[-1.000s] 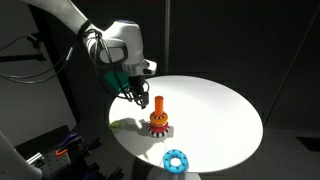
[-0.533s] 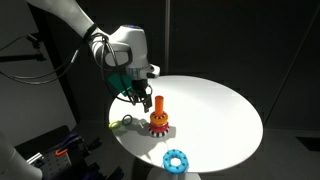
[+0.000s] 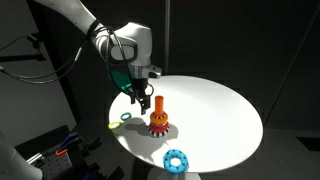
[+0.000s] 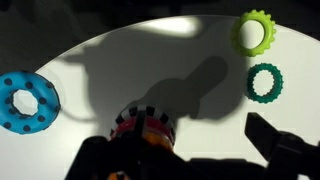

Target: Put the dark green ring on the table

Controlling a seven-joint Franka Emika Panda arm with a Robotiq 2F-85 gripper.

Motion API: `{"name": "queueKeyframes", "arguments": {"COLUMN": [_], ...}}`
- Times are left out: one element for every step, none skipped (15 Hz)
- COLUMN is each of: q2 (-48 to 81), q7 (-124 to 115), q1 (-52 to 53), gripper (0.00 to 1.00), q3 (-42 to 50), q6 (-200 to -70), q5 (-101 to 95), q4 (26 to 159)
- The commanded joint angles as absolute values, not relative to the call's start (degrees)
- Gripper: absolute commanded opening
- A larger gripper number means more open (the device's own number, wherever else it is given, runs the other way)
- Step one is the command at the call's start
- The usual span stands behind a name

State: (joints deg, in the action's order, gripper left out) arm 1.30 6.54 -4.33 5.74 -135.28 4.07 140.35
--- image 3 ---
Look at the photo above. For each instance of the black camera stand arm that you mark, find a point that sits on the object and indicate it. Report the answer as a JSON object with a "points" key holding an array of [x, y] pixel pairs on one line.
{"points": [[23, 57]]}

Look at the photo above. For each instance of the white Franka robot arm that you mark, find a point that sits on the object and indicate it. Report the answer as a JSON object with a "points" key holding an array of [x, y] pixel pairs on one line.
{"points": [[140, 40]]}

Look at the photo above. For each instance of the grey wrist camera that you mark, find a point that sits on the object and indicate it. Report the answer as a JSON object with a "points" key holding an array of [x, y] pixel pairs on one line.
{"points": [[150, 71]]}

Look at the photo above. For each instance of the black spring clamp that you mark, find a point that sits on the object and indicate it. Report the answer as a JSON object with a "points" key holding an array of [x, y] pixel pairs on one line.
{"points": [[88, 145]]}

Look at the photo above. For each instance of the silver metal cylinder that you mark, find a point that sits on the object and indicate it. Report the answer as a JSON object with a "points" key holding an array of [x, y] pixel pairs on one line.
{"points": [[35, 158]]}

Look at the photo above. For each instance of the purple clamp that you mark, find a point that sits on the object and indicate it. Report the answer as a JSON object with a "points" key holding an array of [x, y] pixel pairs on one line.
{"points": [[68, 140]]}

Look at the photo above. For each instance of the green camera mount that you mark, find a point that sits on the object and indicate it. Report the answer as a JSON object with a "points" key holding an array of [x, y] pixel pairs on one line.
{"points": [[118, 80]]}

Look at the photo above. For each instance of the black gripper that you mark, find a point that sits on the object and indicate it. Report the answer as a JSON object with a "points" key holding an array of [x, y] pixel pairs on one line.
{"points": [[139, 86]]}

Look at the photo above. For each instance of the grey perforated mounting plate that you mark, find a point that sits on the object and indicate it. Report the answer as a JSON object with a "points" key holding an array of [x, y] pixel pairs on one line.
{"points": [[56, 166]]}

